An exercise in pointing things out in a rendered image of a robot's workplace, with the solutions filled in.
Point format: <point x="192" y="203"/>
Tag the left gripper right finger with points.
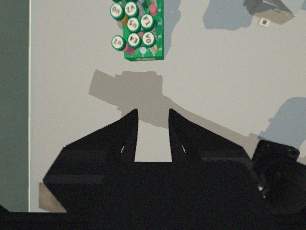
<point x="200" y="144"/>

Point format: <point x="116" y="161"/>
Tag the green tube rack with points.
<point x="159" y="27"/>

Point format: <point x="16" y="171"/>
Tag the test tube with green cap and pink liquid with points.
<point x="119" y="43"/>

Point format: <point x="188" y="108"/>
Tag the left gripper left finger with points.
<point x="106" y="143"/>

